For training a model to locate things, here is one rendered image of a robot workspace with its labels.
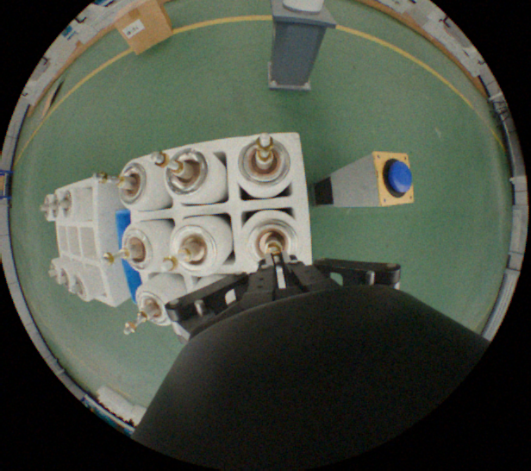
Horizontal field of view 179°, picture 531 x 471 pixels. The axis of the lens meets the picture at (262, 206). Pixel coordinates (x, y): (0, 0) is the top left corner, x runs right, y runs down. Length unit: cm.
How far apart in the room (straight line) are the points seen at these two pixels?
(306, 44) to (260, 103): 25
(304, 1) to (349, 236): 65
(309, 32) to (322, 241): 58
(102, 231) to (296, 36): 72
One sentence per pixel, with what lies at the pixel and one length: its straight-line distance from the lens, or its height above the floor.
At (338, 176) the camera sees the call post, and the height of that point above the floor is 20.
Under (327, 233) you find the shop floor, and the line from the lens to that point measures 53.
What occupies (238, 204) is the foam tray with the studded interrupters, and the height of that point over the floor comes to 18.
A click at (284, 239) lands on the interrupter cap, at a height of 25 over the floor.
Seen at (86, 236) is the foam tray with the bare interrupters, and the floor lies 15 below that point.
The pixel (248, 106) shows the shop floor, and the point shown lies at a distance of 59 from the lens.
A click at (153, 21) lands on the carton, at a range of 113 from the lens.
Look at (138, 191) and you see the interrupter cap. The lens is 32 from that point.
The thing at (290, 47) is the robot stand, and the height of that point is 19.
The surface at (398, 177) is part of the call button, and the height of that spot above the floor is 33.
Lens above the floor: 49
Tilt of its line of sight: 90 degrees down
